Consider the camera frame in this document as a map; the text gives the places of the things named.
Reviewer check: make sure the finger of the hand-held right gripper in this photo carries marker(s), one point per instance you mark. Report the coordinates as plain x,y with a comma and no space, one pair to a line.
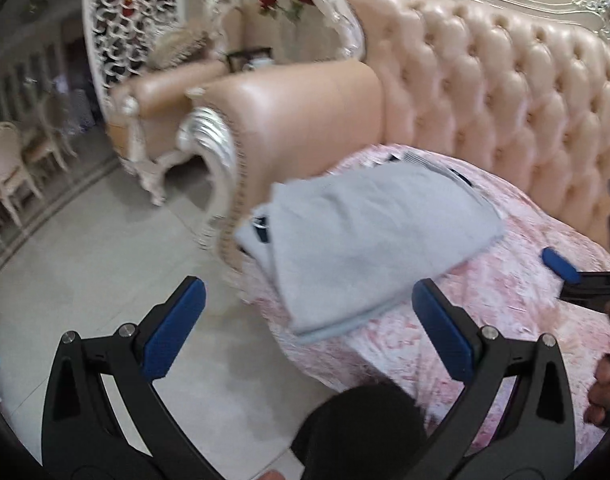
560,262

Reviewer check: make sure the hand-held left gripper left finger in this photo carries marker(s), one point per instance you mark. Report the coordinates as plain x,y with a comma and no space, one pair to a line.
177,330

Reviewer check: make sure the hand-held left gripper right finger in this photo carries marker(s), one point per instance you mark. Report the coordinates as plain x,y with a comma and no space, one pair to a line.
440,330

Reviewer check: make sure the grey sweater with navy collar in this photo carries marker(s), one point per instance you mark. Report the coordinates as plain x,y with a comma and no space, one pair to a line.
365,240

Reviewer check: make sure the person's right hand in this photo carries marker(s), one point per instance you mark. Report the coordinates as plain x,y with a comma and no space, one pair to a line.
602,395

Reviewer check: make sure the pink floral blanket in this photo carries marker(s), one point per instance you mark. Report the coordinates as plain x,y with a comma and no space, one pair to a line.
510,320

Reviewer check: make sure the person's black trouser leg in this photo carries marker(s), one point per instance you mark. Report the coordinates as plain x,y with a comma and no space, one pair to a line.
360,430

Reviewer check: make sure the beige tufted leather sofa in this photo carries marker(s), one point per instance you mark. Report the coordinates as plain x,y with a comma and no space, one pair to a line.
485,85

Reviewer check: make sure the cream dining chair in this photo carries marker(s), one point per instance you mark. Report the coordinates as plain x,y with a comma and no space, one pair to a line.
7,145
50,130

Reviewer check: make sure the beige leather armchair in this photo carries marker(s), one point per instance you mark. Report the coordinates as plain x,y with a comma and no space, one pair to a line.
160,90

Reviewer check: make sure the white lattice screen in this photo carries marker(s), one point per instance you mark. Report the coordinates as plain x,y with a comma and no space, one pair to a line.
130,20

